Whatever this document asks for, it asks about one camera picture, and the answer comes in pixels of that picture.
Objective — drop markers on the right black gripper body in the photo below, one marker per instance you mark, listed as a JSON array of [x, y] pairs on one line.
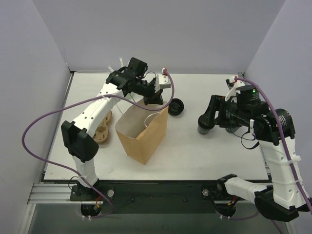
[[218, 112]]

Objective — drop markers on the brown cardboard cup carrier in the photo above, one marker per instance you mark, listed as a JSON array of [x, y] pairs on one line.
[[101, 134]]

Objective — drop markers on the stack of black lids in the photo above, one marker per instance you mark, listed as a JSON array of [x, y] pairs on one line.
[[176, 107]]

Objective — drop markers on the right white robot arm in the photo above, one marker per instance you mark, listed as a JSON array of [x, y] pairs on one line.
[[286, 197]]

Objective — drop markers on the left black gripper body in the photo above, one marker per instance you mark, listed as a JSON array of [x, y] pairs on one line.
[[151, 92]]

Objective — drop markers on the brown paper bag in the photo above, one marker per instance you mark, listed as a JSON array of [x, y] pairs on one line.
[[141, 131]]

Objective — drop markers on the aluminium frame rail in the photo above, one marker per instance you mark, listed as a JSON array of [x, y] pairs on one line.
[[62, 193]]

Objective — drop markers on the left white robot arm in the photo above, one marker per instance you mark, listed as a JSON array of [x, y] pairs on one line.
[[78, 134]]

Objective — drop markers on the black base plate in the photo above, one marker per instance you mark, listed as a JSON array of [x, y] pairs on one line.
[[191, 205]]

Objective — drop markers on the black coffee cup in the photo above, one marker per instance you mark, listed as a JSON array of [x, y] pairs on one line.
[[204, 128], [232, 129]]

